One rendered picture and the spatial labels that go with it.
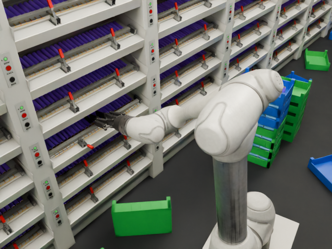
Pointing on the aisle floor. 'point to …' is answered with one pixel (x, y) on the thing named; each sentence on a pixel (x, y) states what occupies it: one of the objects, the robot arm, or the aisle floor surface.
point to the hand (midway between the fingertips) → (97, 116)
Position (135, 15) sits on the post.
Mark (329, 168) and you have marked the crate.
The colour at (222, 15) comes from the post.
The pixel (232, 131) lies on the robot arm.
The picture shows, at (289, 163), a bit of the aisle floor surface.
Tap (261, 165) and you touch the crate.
